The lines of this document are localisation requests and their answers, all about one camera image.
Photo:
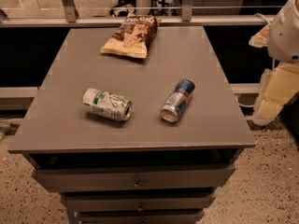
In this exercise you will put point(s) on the blue silver energy drink can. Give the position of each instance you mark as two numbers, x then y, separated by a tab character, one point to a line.
178	100

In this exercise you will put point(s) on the white green 7up can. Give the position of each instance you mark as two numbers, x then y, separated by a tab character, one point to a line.
107	105

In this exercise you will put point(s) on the sea salt chip bag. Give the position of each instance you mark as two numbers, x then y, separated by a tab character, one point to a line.
133	37

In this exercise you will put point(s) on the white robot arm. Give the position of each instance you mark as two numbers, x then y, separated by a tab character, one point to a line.
281	35

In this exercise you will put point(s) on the foam padded gripper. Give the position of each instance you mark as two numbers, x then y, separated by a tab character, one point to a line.
285	37

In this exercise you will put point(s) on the grey drawer cabinet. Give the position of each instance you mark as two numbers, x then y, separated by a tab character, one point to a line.
144	170

